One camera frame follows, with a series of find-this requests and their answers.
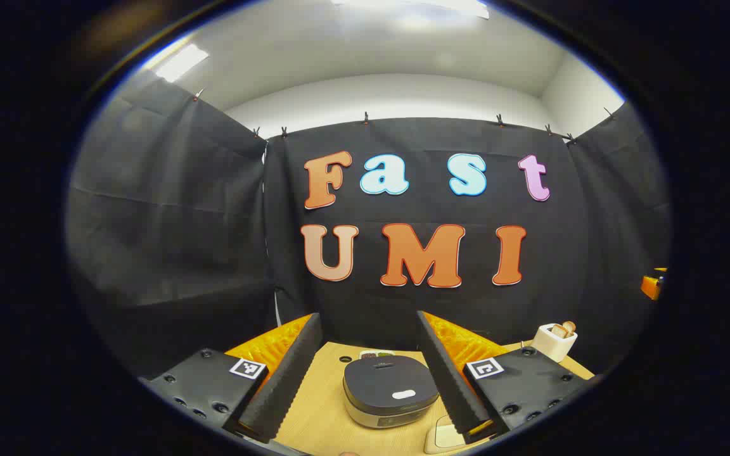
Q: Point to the dark grey rice cooker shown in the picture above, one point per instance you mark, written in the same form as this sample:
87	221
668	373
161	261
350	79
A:
384	383

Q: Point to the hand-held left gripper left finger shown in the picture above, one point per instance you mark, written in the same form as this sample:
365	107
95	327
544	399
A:
289	373

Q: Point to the beige rice container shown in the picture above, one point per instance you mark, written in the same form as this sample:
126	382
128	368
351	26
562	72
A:
444	437

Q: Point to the rectangular ceiling light panel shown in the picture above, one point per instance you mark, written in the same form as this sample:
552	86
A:
180	62

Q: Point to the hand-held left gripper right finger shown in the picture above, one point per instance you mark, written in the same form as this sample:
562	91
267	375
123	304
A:
450	380

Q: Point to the toast bread slice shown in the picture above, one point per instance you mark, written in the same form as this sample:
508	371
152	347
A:
566	328

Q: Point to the white toaster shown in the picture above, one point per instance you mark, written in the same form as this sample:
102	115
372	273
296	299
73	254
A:
552	345

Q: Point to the black backdrop cloth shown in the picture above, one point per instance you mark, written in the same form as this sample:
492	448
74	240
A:
168	240

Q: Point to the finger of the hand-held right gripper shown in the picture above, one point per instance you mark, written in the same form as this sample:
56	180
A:
653	285

